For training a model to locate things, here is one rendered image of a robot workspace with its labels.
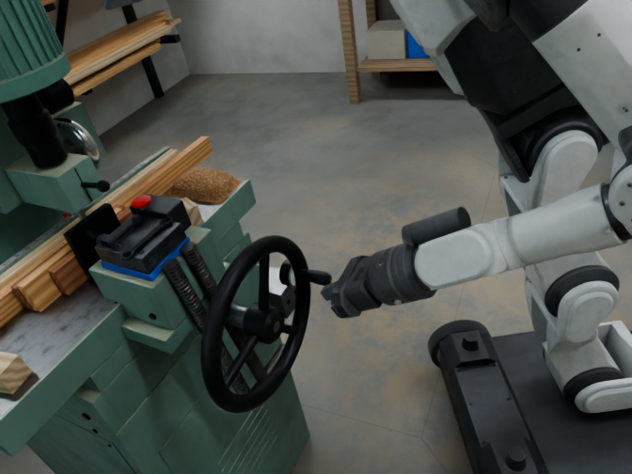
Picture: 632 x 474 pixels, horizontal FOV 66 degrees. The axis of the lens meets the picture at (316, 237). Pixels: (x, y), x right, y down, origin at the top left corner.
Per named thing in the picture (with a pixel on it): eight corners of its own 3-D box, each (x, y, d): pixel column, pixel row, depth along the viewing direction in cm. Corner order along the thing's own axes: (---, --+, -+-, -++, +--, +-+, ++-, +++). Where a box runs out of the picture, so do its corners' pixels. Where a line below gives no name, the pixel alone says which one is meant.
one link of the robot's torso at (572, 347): (593, 346, 133) (578, 216, 106) (636, 410, 117) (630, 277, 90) (536, 362, 136) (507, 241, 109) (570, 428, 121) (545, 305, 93)
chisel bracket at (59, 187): (80, 222, 79) (55, 177, 74) (27, 210, 85) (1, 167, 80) (113, 197, 84) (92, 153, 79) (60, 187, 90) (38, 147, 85)
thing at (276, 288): (288, 319, 116) (281, 295, 111) (245, 308, 122) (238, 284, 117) (304, 295, 122) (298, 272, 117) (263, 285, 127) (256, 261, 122)
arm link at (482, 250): (452, 285, 72) (543, 260, 63) (419, 294, 65) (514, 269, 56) (439, 243, 73) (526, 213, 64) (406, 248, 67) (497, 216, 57)
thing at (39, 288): (40, 312, 76) (22, 287, 73) (34, 309, 77) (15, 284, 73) (134, 232, 90) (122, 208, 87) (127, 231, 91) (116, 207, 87)
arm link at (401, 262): (436, 294, 77) (503, 280, 70) (397, 306, 70) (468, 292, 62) (418, 226, 79) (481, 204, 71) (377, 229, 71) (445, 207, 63)
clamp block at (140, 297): (172, 334, 72) (150, 290, 67) (109, 312, 78) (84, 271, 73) (229, 269, 82) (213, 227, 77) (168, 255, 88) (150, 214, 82)
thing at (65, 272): (69, 295, 78) (54, 273, 75) (62, 293, 79) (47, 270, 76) (146, 229, 90) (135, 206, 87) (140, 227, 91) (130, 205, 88)
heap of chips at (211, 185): (219, 204, 93) (213, 187, 91) (165, 195, 99) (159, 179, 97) (244, 180, 99) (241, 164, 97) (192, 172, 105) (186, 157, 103)
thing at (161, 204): (151, 281, 68) (136, 251, 65) (98, 266, 73) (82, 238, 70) (207, 227, 77) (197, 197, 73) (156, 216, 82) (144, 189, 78)
